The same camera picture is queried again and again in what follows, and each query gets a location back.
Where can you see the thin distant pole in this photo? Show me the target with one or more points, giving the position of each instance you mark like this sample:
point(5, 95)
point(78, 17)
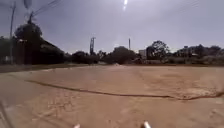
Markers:
point(129, 43)

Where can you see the double pole with transformer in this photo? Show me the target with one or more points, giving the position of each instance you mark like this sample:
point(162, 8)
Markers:
point(92, 45)

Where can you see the utility pole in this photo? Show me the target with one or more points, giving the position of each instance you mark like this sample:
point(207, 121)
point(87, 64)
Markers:
point(12, 33)

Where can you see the roadside verge strip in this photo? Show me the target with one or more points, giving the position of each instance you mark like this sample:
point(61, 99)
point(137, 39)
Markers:
point(30, 67)

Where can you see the robot's own part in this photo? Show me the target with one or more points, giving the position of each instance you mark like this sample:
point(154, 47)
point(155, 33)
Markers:
point(145, 125)
point(76, 126)

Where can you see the row of bushes and trees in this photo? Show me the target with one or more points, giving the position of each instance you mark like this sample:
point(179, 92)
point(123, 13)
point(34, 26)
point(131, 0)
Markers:
point(120, 56)

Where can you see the distant low buildings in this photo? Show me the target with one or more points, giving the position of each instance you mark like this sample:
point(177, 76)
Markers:
point(191, 51)

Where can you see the brown dirt road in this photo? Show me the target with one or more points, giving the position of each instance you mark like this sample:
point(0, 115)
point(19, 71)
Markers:
point(113, 80)

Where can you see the broad-crowned tree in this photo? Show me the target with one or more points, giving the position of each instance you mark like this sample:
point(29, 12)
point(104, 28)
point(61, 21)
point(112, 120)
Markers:
point(159, 49)

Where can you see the large dark tree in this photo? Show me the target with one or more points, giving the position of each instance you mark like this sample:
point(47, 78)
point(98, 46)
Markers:
point(28, 35)

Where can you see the pale distant building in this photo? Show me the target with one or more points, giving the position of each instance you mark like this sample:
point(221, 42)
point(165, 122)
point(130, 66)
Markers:
point(142, 53)

